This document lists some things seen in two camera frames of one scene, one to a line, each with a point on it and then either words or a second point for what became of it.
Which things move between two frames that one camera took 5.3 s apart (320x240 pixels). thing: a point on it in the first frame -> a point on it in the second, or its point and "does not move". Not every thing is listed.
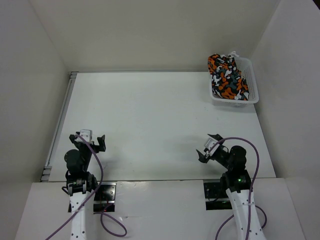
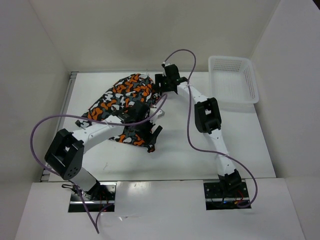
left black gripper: (96, 148) -> (146, 136)
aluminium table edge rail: (48, 169) does not move
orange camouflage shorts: (226, 79) -> (136, 87)
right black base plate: (216, 197) does not move
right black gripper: (202, 157) -> (158, 79)
